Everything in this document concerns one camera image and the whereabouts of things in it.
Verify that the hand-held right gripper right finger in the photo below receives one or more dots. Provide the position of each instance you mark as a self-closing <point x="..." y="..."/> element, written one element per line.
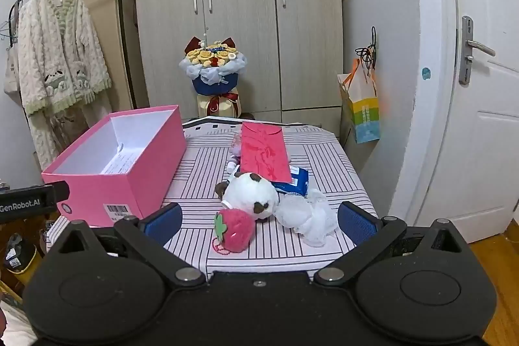
<point x="357" y="222"/>

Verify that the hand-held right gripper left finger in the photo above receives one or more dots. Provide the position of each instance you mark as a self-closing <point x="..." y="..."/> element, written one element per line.
<point x="164" y="222"/>

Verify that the white mesh bath pouf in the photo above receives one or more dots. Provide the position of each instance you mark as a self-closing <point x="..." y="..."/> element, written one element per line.
<point x="300" y="214"/>

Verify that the pink cardboard box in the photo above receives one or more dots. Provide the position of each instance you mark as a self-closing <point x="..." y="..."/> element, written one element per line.
<point x="97" y="196"/>

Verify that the blue tissue packet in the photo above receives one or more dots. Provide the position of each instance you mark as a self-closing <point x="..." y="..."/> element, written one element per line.
<point x="298" y="180"/>

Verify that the pink strawberry plush toy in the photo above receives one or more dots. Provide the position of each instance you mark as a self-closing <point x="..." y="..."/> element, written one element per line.
<point x="237" y="228"/>

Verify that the white brown-spotted plush toy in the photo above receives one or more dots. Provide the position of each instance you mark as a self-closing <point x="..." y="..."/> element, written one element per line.
<point x="243" y="194"/>

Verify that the fuzzy pink cloth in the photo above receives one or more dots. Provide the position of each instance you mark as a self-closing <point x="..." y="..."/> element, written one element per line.
<point x="235" y="145"/>

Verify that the red envelope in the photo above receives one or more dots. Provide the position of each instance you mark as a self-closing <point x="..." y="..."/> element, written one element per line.
<point x="263" y="151"/>

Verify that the yellow black container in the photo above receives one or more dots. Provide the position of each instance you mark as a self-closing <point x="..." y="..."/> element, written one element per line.
<point x="16" y="252"/>

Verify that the striped white tablecloth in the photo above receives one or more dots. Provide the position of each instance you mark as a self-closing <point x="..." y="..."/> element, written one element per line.
<point x="202" y="167"/>

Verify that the printed white paper sheet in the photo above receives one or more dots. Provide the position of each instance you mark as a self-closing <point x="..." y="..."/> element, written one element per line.
<point x="121" y="161"/>

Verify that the colourful paper gift bag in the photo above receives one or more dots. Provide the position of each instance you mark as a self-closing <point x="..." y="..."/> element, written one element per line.
<point x="365" y="115"/>

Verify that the white tote bag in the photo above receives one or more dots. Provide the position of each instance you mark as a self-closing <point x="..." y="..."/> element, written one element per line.
<point x="11" y="74"/>

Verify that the white door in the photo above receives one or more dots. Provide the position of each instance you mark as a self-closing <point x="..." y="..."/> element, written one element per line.
<point x="486" y="147"/>

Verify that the cream fleece robe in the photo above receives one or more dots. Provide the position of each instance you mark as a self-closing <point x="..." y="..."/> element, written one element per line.
<point x="52" y="46"/>

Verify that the yellow flower bouquet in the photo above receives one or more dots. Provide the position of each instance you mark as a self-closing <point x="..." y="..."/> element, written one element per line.
<point x="213" y="66"/>

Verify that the small blue sticker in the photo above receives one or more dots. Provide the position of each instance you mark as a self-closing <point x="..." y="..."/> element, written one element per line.
<point x="426" y="73"/>

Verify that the beige wooden cabinet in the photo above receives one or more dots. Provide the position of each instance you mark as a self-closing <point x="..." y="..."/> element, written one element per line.
<point x="101" y="5"/>

